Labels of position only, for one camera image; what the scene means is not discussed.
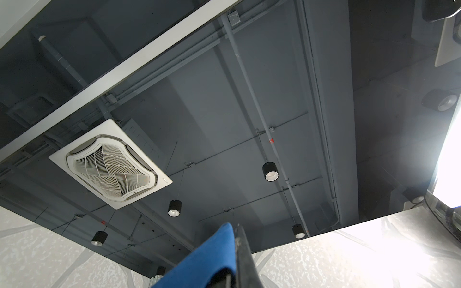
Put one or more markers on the black pendant spotlight right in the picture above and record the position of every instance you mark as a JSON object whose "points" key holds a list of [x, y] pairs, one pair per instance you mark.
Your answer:
{"points": [[298, 231]]}

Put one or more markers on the bright LED light bar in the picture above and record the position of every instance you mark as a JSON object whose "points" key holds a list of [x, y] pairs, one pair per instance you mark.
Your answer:
{"points": [[446, 185]]}

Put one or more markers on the black pendant spotlight centre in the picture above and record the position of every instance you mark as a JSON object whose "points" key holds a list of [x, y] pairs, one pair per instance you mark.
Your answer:
{"points": [[270, 171]]}

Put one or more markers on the grey ceiling sprinkler pipe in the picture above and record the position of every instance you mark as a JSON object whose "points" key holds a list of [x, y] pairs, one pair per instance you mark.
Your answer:
{"points": [[235, 48]]}

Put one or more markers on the black pendant spotlight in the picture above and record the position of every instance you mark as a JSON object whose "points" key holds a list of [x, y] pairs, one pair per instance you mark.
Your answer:
{"points": [[298, 231], [270, 171], [99, 238], [175, 207]]}

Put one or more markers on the black pendant spotlight lower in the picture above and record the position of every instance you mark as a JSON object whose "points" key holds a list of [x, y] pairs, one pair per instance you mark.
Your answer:
{"points": [[175, 207]]}

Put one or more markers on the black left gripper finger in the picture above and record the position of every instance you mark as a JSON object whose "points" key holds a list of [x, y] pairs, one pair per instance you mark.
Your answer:
{"points": [[246, 273]]}

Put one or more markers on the blue zip jacket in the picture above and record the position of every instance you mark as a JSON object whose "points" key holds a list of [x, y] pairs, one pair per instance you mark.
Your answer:
{"points": [[214, 256]]}

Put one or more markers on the black pendant spotlight left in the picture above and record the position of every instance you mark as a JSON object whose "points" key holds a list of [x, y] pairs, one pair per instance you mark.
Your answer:
{"points": [[99, 238]]}

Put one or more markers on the ceiling cassette air conditioner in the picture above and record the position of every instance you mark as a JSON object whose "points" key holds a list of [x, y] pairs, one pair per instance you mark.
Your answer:
{"points": [[120, 165]]}

